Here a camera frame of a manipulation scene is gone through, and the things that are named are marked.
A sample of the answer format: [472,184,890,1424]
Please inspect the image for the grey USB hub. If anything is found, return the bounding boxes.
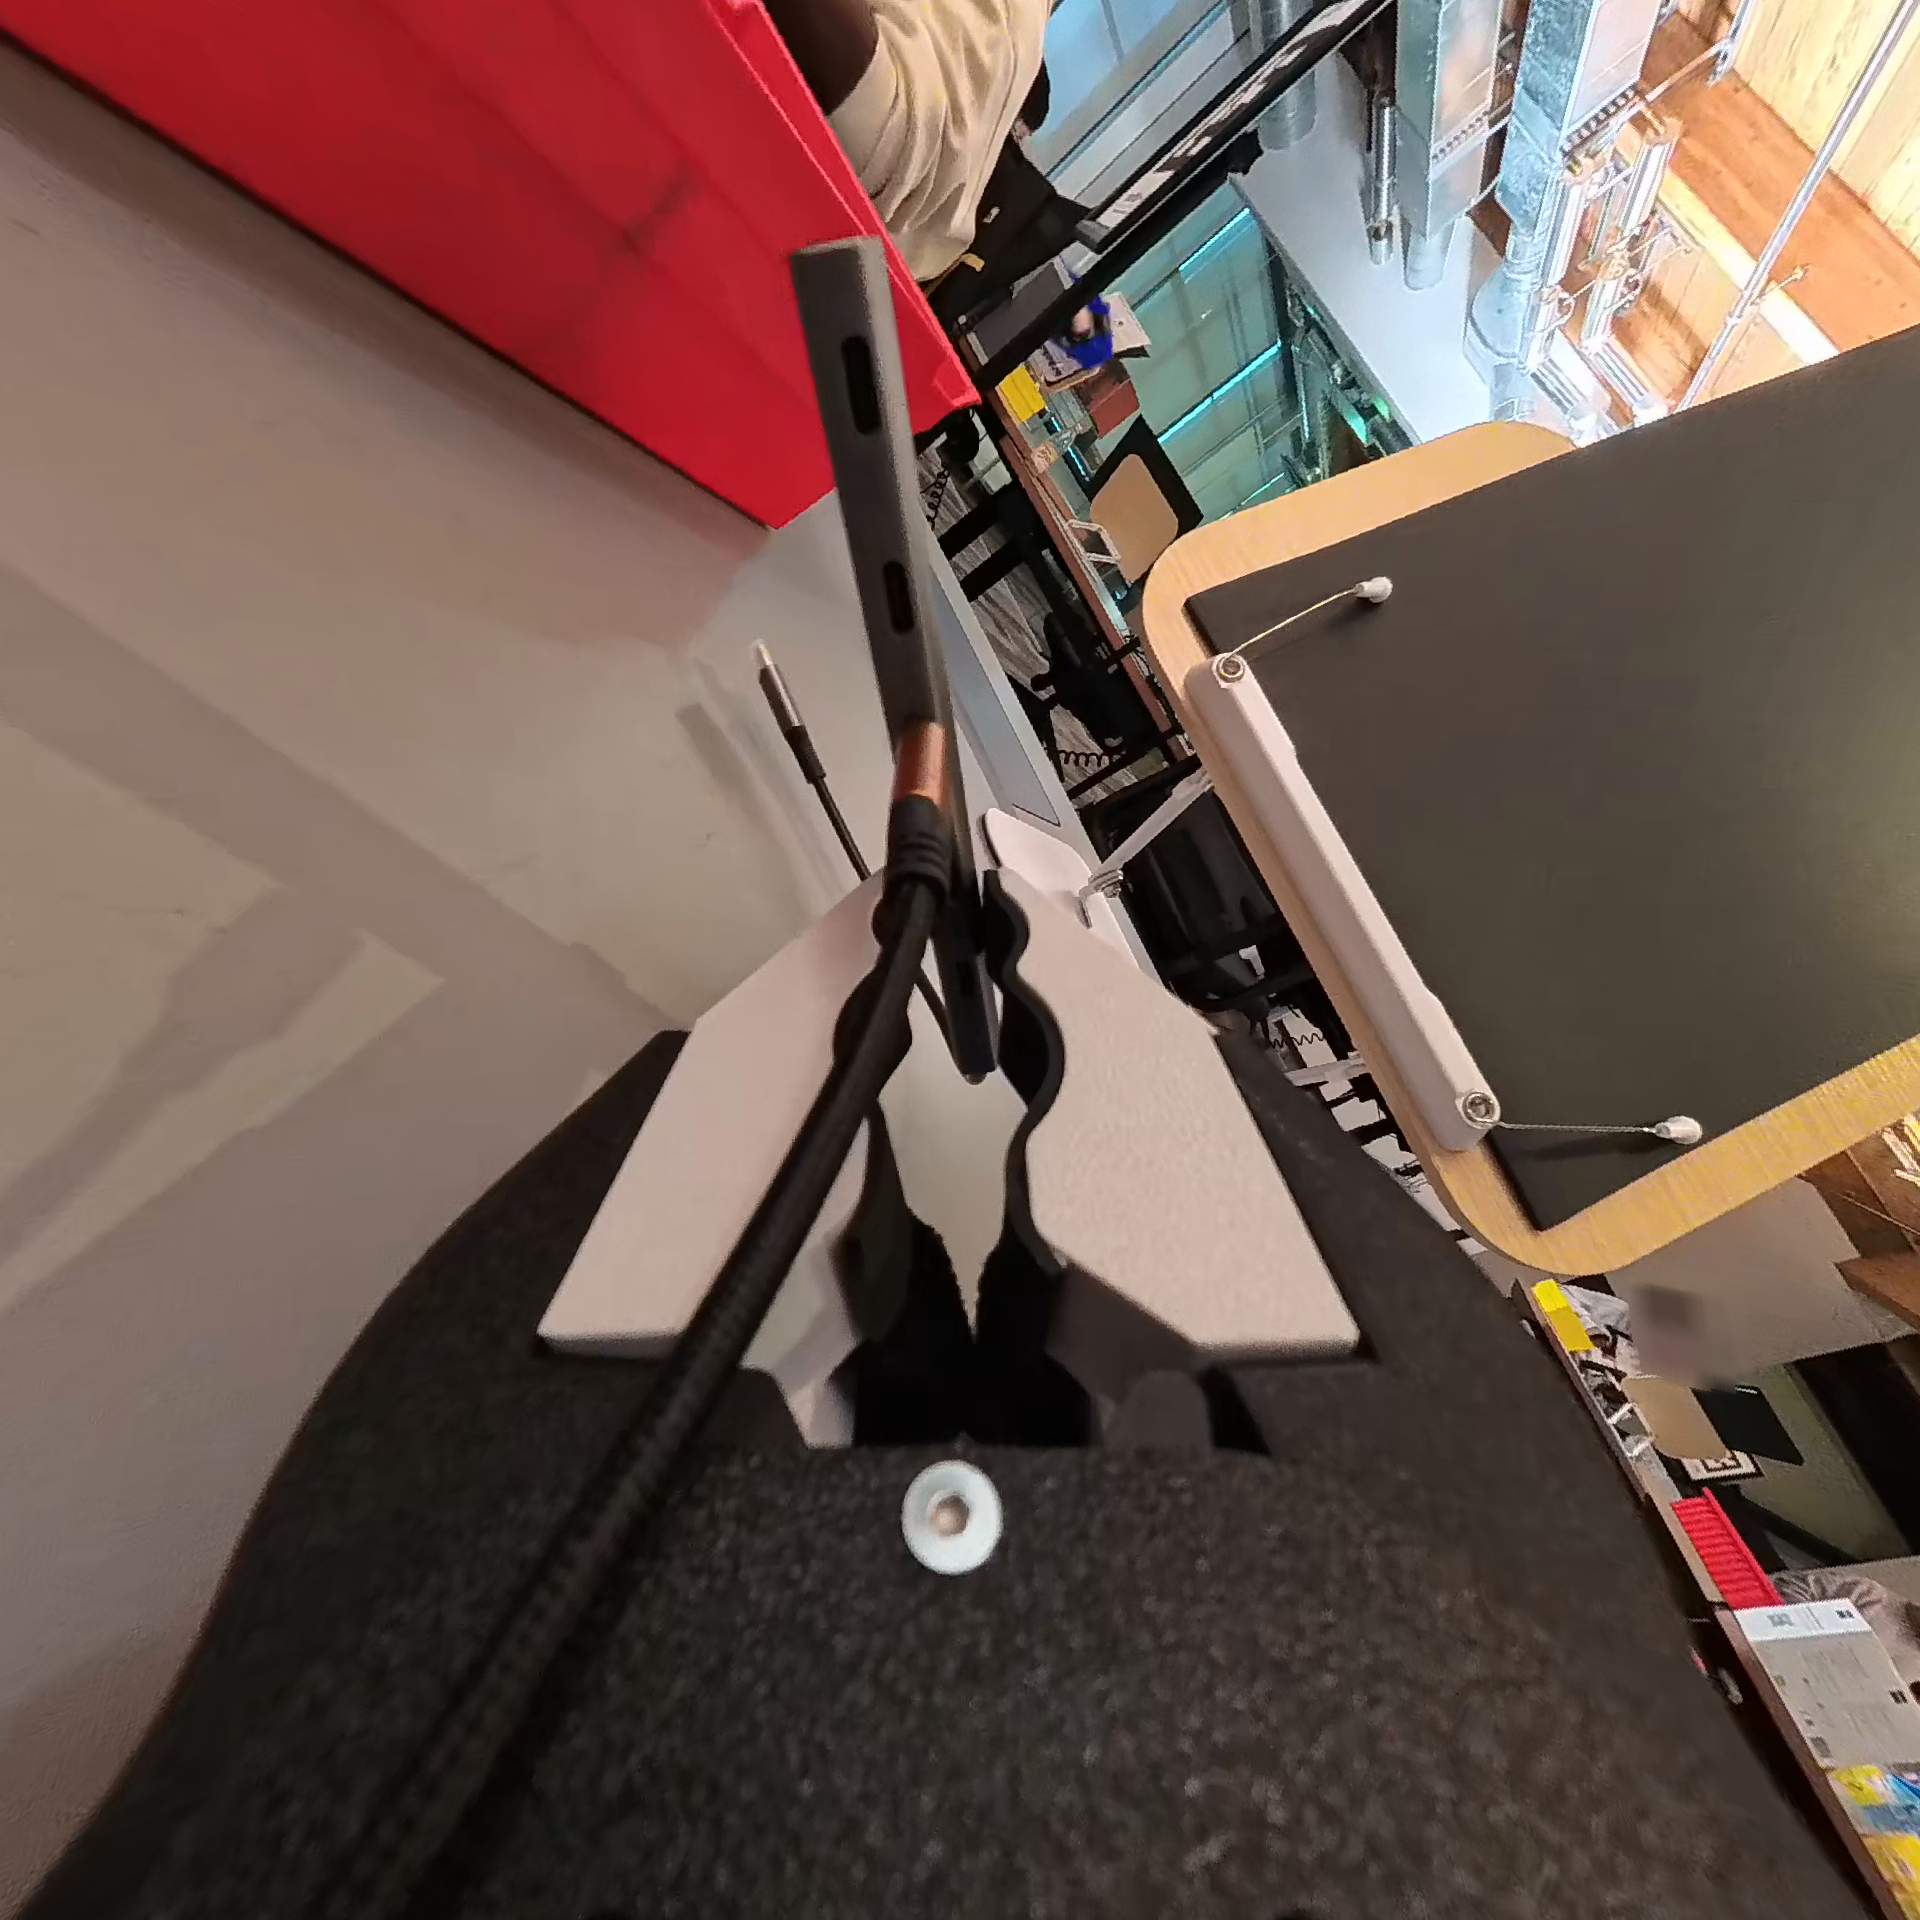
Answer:
[751,239,1002,1087]

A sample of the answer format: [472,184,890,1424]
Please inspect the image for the metal ceiling pipe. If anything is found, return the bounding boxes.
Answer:
[1717,0,1920,369]

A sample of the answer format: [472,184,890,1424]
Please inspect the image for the white bar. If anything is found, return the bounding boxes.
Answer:
[1184,652,1503,1155]

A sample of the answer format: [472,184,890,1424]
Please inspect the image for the black panel wooden edge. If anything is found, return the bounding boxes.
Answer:
[1140,328,1920,1279]

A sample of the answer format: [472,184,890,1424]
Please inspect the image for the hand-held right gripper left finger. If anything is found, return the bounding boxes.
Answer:
[538,872,922,1449]

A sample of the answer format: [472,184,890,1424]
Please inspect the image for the silver ventilation duct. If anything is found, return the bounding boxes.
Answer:
[1464,0,1667,423]
[1394,0,1509,288]

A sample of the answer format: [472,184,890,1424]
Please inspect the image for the black cable orange plugs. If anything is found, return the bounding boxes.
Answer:
[323,719,953,1920]

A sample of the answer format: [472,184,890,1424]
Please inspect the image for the grey desk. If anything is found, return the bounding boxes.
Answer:
[0,36,1143,1920]

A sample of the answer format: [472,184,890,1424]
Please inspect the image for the black framed marker sign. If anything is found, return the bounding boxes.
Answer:
[1079,0,1397,249]

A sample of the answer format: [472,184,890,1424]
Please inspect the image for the red plastic bin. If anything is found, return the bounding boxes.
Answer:
[0,0,986,531]

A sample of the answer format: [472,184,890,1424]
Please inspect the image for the steel wire white tip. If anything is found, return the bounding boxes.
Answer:
[1476,1095,1706,1151]
[1219,576,1397,682]

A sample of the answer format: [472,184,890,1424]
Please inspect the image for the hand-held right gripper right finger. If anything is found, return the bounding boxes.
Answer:
[976,867,1363,1445]

